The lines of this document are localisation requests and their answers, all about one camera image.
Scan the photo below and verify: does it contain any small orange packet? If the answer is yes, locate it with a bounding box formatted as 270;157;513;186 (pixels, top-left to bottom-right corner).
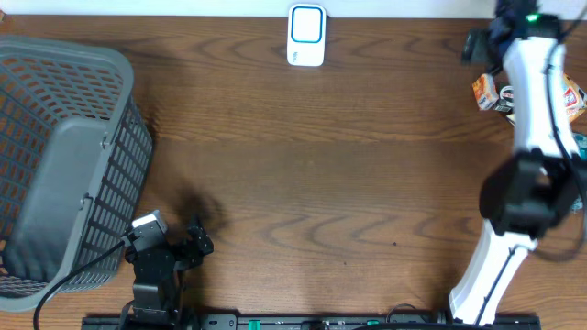
471;73;499;111

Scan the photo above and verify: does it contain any green round-label box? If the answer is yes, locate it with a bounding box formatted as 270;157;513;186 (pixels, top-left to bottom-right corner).
493;83;514;114

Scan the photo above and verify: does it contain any yellow snack bag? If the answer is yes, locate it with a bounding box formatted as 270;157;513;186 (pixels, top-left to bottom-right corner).
505;72;587;127

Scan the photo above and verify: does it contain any teal mouthwash bottle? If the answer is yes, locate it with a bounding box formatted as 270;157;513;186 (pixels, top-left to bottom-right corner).
571;132;587;214

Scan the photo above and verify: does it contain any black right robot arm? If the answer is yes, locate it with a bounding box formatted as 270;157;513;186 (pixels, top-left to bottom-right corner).
448;1;586;329

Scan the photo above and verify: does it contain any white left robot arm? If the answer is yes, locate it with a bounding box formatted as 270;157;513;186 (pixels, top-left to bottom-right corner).
117;210;214;329

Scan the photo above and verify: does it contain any grey plastic basket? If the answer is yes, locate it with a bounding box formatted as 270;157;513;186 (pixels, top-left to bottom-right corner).
1;35;153;313

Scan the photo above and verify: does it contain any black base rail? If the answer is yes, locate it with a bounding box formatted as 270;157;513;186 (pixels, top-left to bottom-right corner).
81;310;542;330

